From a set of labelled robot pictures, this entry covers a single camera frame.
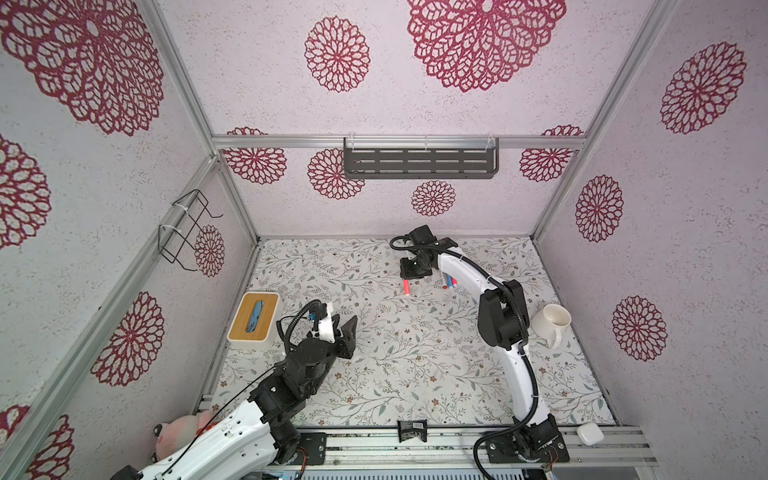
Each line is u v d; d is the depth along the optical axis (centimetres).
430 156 95
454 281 72
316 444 75
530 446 65
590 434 76
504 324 62
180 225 76
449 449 75
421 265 87
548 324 88
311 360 53
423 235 83
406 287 100
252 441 50
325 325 63
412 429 75
